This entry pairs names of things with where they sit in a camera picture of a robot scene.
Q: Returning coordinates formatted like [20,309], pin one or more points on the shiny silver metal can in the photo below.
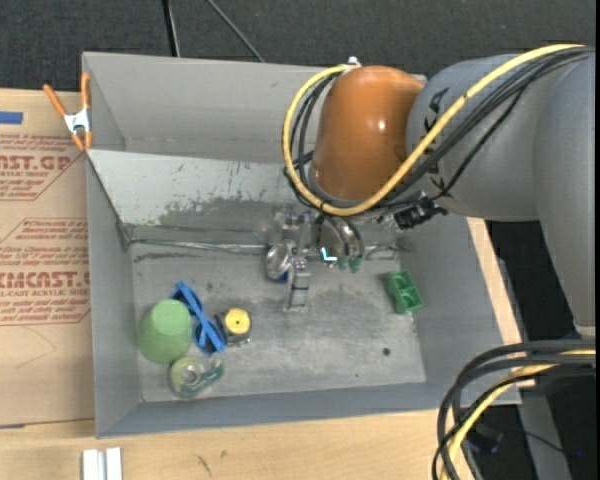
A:
[278,260]

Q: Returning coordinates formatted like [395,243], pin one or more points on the green plastic cup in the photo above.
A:
[164,332]

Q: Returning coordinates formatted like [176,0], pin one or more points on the brown cardboard board red print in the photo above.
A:
[40,248]

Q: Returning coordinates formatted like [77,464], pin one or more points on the green tape dispenser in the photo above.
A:
[192,375]

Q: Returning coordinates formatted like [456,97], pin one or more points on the green toy block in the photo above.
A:
[404,292]

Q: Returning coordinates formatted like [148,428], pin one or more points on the blue sunglasses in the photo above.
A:
[205,325]

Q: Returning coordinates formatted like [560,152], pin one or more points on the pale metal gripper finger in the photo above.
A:
[299,290]

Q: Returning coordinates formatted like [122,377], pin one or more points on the grey metal bin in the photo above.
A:
[290,338]

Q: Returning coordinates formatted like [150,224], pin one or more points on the black cylinder on white bracket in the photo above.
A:
[416,214]

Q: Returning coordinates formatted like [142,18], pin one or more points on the yellow and silver round object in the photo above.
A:
[236,324]

